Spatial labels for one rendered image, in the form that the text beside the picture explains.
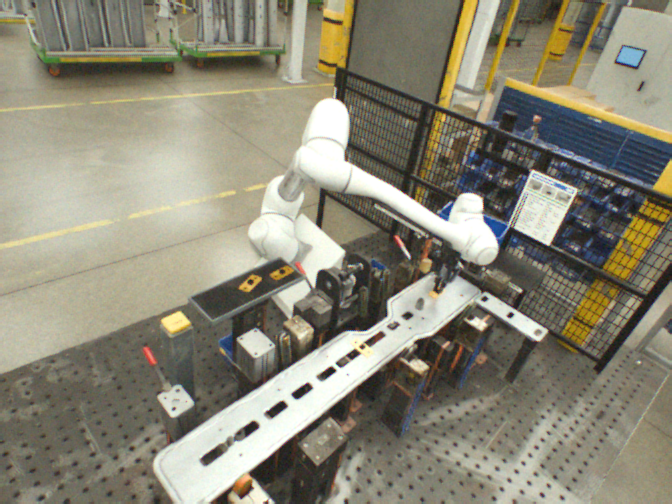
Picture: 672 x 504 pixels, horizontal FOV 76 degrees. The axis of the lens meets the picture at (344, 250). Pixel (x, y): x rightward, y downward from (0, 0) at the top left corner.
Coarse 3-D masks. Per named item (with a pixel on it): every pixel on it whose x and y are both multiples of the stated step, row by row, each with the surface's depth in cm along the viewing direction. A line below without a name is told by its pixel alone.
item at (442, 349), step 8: (440, 336) 161; (432, 344) 160; (440, 344) 158; (448, 344) 158; (432, 352) 161; (440, 352) 158; (448, 352) 156; (432, 360) 162; (440, 360) 160; (432, 368) 165; (440, 368) 161; (432, 376) 166; (440, 376) 165; (424, 384) 170; (432, 384) 168; (424, 392) 172; (432, 392) 174
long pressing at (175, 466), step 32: (416, 288) 181; (448, 288) 184; (384, 320) 162; (416, 320) 165; (448, 320) 168; (320, 352) 145; (384, 352) 149; (288, 384) 133; (320, 384) 134; (352, 384) 137; (224, 416) 121; (256, 416) 122; (288, 416) 124; (192, 448) 112; (256, 448) 115; (160, 480) 105; (192, 480) 106; (224, 480) 107
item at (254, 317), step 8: (256, 304) 143; (264, 304) 146; (240, 312) 143; (248, 312) 142; (256, 312) 146; (264, 312) 149; (240, 320) 145; (248, 320) 145; (256, 320) 148; (264, 320) 152; (232, 328) 152; (240, 328) 147; (248, 328) 147; (256, 328) 151; (264, 328) 154; (232, 336) 154; (232, 344) 157; (232, 352) 159; (232, 360) 162; (232, 368) 164; (232, 376) 166
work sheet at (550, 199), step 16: (528, 176) 191; (544, 176) 186; (528, 192) 194; (544, 192) 189; (560, 192) 184; (576, 192) 179; (528, 208) 196; (544, 208) 191; (560, 208) 186; (512, 224) 204; (528, 224) 198; (544, 224) 193; (560, 224) 188; (544, 240) 196
